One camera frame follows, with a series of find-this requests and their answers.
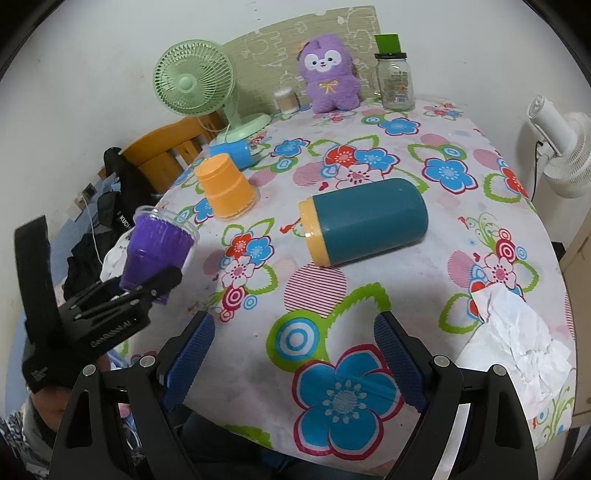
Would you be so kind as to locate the wall power outlet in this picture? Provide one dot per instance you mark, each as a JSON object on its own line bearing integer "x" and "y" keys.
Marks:
{"x": 87, "y": 194}

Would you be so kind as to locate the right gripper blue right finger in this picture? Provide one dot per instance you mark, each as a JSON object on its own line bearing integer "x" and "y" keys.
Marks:
{"x": 404, "y": 356}

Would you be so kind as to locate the green desk fan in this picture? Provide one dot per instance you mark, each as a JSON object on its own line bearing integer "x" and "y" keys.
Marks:
{"x": 194, "y": 78}

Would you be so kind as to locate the cotton swab container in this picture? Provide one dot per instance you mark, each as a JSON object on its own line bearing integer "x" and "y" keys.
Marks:
{"x": 286, "y": 100}

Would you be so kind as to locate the purple plush toy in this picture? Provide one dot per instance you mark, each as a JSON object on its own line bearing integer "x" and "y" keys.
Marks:
{"x": 327, "y": 68}

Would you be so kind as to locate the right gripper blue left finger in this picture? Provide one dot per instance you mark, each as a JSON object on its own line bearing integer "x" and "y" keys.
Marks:
{"x": 183, "y": 356}

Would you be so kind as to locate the crumpled white tissue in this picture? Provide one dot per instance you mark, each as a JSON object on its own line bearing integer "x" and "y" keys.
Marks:
{"x": 514, "y": 336}

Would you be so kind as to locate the blue plastic cup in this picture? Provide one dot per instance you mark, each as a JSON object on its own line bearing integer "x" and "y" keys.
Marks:
{"x": 239, "y": 152}

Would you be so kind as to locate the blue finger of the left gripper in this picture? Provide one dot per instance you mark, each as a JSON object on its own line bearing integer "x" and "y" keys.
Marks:
{"x": 156, "y": 287}

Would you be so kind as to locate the teal cup with yellow rim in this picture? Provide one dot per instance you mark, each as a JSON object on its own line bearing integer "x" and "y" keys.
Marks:
{"x": 346, "y": 225}

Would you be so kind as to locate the glass jar with green lid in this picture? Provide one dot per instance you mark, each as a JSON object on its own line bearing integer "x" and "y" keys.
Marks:
{"x": 393, "y": 74}

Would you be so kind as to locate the person's left hand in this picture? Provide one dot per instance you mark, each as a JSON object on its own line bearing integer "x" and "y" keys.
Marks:
{"x": 50, "y": 404}

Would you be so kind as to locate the floral tablecloth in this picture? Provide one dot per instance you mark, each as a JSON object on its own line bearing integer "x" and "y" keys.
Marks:
{"x": 294, "y": 365}

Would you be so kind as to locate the white floor fan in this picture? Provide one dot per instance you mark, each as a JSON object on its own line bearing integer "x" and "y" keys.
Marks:
{"x": 563, "y": 156}

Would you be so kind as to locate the purple plastic cup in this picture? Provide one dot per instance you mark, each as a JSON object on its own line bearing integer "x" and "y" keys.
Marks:
{"x": 158, "y": 240}

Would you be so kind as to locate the orange plastic cup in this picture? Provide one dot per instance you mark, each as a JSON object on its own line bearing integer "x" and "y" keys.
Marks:
{"x": 226, "y": 189}

